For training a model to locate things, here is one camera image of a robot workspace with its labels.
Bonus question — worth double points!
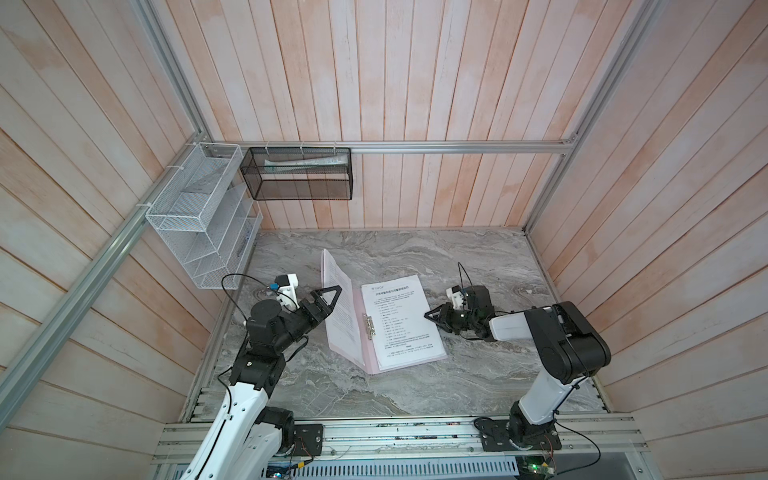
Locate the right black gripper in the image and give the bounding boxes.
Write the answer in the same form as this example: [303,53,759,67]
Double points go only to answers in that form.
[424,302,476,334]

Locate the metal folder clip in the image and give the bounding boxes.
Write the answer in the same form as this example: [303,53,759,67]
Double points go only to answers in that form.
[362,313,376,341]

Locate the left aluminium frame bar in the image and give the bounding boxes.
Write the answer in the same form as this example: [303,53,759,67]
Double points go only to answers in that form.
[1,131,208,429]

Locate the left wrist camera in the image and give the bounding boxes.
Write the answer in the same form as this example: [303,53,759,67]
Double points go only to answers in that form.
[270,273,299,312]

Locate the aluminium front rail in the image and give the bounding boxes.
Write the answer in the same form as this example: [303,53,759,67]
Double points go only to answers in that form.
[151,413,650,464]

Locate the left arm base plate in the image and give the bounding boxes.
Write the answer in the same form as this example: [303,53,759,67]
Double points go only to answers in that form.
[277,423,324,458]

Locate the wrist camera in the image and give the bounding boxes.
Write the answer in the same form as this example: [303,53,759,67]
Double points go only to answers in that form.
[446,285,468,310]
[270,273,299,312]

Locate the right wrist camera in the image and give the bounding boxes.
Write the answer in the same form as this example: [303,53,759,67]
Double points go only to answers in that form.
[446,285,468,310]

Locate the pink file folder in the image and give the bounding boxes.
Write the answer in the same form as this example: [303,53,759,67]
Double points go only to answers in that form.
[321,250,447,375]

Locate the black mesh wall basket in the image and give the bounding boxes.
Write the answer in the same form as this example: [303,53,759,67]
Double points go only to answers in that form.
[240,146,354,201]

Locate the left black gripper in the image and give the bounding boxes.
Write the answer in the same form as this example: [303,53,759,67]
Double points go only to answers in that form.
[273,286,342,352]

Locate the horizontal aluminium back bar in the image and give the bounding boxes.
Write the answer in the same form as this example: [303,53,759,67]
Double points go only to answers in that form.
[231,140,575,154]

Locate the printed paper sheet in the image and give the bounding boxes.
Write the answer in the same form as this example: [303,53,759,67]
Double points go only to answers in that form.
[323,258,364,366]
[361,275,447,374]

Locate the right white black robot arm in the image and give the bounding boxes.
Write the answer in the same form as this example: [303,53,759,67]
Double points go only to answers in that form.
[424,285,611,446]

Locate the right aluminium frame post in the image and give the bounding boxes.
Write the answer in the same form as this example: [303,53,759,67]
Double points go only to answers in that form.
[521,1,667,237]

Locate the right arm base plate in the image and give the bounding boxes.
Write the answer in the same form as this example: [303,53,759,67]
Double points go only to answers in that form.
[473,416,562,452]

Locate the white perforated cable duct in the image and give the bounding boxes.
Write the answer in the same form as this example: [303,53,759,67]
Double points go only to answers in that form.
[245,456,520,479]

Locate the white wire mesh shelf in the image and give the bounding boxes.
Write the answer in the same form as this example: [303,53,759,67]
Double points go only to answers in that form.
[146,143,263,291]

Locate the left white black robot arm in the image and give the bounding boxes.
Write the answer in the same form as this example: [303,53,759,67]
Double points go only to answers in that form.
[182,285,343,479]

